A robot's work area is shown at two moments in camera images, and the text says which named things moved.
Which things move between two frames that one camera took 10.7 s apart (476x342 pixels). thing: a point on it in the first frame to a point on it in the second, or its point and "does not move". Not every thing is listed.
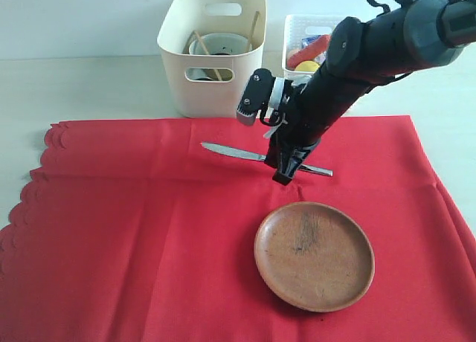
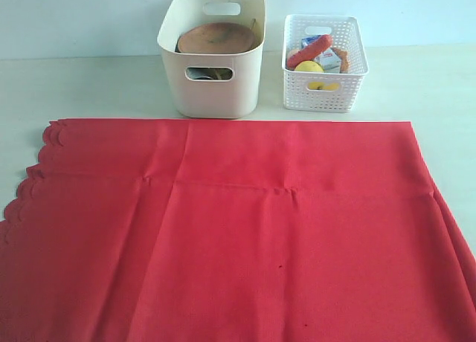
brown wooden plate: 314,256 to 218,38
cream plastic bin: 212,42 does not move
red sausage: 314,48 does not move
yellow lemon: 307,66 does not move
